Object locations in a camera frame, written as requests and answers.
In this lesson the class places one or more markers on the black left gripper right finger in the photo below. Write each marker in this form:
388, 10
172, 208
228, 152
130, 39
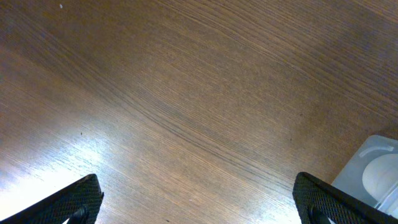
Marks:
319, 202

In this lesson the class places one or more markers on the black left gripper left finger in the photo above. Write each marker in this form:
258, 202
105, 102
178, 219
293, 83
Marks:
78, 202

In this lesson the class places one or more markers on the clear plastic storage container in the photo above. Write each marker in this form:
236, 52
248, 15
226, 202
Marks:
350, 179

